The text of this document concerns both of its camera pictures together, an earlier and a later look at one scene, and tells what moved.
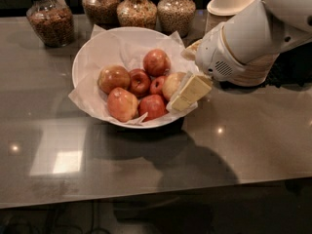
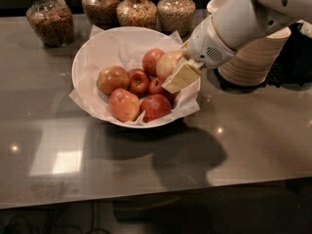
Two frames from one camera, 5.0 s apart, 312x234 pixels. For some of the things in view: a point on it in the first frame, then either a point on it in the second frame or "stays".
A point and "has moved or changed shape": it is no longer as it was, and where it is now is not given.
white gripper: x=213 y=57 -> x=205 y=45
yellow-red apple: x=171 y=83 has moved or changed shape
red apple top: x=156 y=62 stays
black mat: x=292 y=66 stays
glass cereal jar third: x=136 y=10 stays
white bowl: x=126 y=48 stays
